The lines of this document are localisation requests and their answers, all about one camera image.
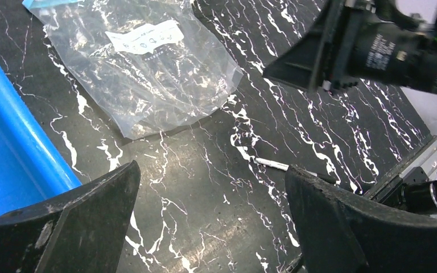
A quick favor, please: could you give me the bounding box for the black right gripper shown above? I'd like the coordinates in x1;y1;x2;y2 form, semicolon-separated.
262;1;437;94

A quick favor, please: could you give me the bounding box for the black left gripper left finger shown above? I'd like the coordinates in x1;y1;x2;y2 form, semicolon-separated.
0;161;141;272

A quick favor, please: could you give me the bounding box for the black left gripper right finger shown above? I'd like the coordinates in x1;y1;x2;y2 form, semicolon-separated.
285;165;437;272

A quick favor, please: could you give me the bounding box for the clear zip top bag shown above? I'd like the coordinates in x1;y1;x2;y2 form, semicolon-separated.
23;0;243;139

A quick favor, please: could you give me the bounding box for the blue plastic bin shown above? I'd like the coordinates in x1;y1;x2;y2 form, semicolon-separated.
0;67;81;216

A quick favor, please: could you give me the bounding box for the black and white pen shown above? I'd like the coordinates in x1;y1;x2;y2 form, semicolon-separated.
254;157;338;185

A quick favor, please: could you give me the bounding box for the aluminium frame rail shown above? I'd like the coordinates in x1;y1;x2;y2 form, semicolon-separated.
364;135;437;199

